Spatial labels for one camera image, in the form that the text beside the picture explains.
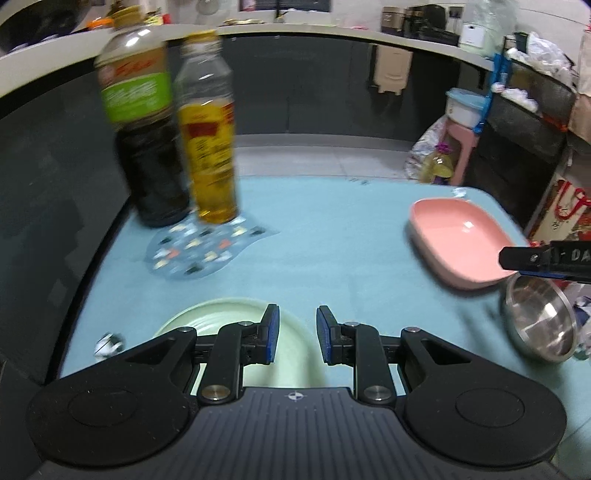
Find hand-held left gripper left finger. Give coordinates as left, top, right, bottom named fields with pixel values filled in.
left=117, top=304, right=280, bottom=407

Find white kitchen appliance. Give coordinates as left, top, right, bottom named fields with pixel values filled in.
left=459, top=23, right=492, bottom=51

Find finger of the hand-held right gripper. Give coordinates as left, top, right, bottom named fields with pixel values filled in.
left=500, top=244, right=552, bottom=278

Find black storage rack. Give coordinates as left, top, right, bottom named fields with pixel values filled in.
left=464, top=58, right=578, bottom=232

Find yellow cooking oil jug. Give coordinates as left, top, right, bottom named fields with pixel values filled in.
left=420, top=143, right=455, bottom=183

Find white container blue lid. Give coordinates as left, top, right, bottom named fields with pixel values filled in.
left=445, top=88, right=490, bottom=129

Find oil bottle yellow label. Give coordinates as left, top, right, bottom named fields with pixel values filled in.
left=174, top=30, right=239, bottom=224

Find beige hanging bin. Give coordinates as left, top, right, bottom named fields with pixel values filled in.
left=369, top=45, right=414, bottom=96

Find stainless steel bowl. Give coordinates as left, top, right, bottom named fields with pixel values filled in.
left=503, top=274, right=580, bottom=363

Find white kitchen counter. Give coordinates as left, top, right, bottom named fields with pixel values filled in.
left=0, top=21, right=497, bottom=100

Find light blue printed tablecloth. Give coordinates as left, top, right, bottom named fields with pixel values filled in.
left=58, top=175, right=591, bottom=402

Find light green plate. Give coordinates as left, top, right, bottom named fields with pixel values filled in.
left=152, top=298, right=326, bottom=401

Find pink rectangular plate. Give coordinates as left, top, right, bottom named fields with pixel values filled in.
left=407, top=198, right=520, bottom=291

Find dark rice cooker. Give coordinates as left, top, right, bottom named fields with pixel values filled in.
left=381, top=6, right=407, bottom=35

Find white plastic bags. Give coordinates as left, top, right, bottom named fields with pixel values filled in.
left=505, top=31, right=575, bottom=86

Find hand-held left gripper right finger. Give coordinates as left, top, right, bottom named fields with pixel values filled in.
left=316, top=305, right=478, bottom=407

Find dark sauce bottle green label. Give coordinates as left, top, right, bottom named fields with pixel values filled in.
left=95, top=4, right=191, bottom=228

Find pink plastic stool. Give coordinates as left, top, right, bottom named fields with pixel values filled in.
left=443, top=117, right=481, bottom=183

